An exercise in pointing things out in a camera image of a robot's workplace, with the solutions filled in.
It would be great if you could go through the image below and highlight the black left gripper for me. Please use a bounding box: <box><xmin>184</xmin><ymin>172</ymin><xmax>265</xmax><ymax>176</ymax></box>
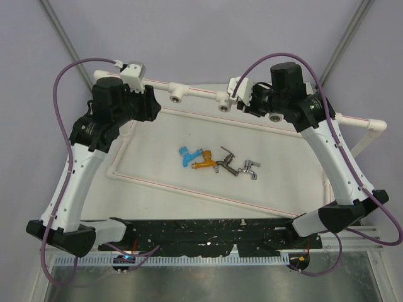
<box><xmin>113</xmin><ymin>81</ymin><xmax>161</xmax><ymax>126</ymax></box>

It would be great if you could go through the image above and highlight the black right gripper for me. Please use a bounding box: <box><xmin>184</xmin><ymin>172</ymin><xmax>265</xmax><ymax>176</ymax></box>
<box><xmin>236</xmin><ymin>83</ymin><xmax>285</xmax><ymax>118</ymax></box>

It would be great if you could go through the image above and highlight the white PVC pipe frame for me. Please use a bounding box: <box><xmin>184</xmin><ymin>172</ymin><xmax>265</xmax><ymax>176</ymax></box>
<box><xmin>93</xmin><ymin>69</ymin><xmax>388</xmax><ymax>221</ymax></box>

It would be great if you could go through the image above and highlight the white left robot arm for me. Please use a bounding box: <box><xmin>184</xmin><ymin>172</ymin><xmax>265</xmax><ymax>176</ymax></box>
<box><xmin>26</xmin><ymin>77</ymin><xmax>161</xmax><ymax>258</ymax></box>

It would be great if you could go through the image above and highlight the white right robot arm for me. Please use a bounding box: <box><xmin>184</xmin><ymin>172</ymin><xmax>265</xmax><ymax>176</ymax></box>
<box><xmin>235</xmin><ymin>62</ymin><xmax>389</xmax><ymax>248</ymax></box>

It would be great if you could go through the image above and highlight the blue plastic faucet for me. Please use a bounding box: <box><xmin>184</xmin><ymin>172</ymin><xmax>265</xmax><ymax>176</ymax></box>
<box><xmin>178</xmin><ymin>146</ymin><xmax>202</xmax><ymax>167</ymax></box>

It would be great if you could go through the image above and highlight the chrome metal faucet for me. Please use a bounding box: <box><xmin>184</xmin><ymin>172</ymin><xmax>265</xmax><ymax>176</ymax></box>
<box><xmin>238</xmin><ymin>159</ymin><xmax>261</xmax><ymax>180</ymax></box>

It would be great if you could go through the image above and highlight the grey metal faucet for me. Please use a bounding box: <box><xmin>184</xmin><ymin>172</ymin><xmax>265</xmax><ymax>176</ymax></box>
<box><xmin>216</xmin><ymin>146</ymin><xmax>239</xmax><ymax>177</ymax></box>

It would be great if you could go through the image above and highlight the orange plastic faucet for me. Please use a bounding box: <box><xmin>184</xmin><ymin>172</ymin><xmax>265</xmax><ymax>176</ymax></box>
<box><xmin>191</xmin><ymin>150</ymin><xmax>219</xmax><ymax>173</ymax></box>

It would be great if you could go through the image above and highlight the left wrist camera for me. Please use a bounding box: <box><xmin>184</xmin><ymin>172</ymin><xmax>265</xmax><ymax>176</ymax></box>
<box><xmin>114</xmin><ymin>60</ymin><xmax>146</xmax><ymax>94</ymax></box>

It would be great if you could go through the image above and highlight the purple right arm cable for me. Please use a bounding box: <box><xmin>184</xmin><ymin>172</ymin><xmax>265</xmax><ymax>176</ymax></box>
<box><xmin>232</xmin><ymin>52</ymin><xmax>403</xmax><ymax>247</ymax></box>

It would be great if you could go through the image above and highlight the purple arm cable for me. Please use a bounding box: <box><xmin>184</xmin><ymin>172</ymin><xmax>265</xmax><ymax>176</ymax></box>
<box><xmin>232</xmin><ymin>52</ymin><xmax>403</xmax><ymax>247</ymax></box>
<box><xmin>40</xmin><ymin>57</ymin><xmax>122</xmax><ymax>287</ymax></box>

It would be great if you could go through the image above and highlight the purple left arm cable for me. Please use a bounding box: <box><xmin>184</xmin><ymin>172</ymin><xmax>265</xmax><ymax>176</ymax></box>
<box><xmin>40</xmin><ymin>57</ymin><xmax>122</xmax><ymax>287</ymax></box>

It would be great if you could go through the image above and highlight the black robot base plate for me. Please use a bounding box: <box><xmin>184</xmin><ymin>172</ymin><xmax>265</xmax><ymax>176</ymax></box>
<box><xmin>112</xmin><ymin>218</ymin><xmax>322</xmax><ymax>258</ymax></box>

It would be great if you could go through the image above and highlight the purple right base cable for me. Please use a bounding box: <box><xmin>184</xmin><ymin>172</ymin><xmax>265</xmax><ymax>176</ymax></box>
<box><xmin>288</xmin><ymin>232</ymin><xmax>343</xmax><ymax>277</ymax></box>

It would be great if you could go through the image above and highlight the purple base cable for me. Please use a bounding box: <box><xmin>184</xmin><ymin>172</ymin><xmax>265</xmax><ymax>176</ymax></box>
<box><xmin>288</xmin><ymin>232</ymin><xmax>343</xmax><ymax>277</ymax></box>
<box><xmin>103</xmin><ymin>242</ymin><xmax>161</xmax><ymax>272</ymax></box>

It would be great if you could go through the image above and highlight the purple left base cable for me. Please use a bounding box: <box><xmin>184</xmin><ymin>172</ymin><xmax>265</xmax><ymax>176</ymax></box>
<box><xmin>103</xmin><ymin>242</ymin><xmax>161</xmax><ymax>272</ymax></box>

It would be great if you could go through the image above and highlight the white slotted cable duct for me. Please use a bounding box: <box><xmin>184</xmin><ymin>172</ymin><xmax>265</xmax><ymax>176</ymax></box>
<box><xmin>55</xmin><ymin>254</ymin><xmax>290</xmax><ymax>267</ymax></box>

